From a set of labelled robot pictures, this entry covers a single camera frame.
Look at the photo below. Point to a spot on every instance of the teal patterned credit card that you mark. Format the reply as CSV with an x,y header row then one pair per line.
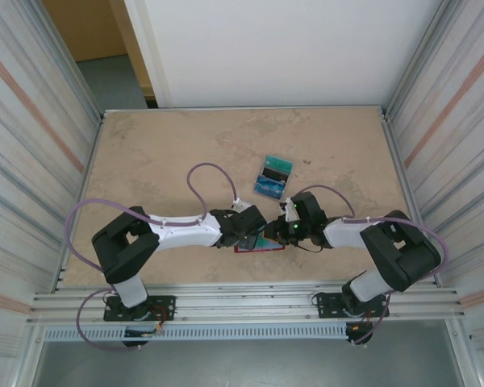
x,y
261,243

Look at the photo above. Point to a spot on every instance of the red card holder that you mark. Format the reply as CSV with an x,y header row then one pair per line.
x,y
262,251

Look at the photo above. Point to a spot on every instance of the clear acrylic card tray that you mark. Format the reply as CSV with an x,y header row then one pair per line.
x,y
257,188

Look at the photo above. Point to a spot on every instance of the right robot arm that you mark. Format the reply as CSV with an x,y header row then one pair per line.
x,y
343,234

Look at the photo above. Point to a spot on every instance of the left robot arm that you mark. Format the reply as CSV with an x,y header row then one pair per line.
x,y
185,231

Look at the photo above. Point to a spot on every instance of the dark blue credit card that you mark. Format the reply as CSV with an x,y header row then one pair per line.
x,y
271,187

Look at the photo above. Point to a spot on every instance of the black credit card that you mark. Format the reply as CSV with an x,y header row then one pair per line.
x,y
275,174

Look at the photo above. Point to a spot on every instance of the black base connector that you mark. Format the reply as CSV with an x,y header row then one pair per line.
x,y
137,333
355,330

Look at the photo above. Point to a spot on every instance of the grey metal sheet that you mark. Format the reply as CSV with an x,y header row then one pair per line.
x,y
246,363

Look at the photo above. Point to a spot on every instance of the corrugated metal side panel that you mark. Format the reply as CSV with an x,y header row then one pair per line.
x,y
24,121
460,121

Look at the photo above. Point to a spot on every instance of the brown wooden door panel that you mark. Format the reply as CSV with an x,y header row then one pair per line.
x,y
93,28

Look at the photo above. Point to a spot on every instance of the aluminium front rail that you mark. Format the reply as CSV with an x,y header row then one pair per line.
x,y
246,306

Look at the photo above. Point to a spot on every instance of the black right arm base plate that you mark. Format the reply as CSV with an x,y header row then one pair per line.
x,y
326,304

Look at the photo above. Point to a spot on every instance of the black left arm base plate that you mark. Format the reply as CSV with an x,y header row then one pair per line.
x,y
163,306

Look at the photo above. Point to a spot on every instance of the white door frame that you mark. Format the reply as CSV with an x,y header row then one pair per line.
x,y
153,60

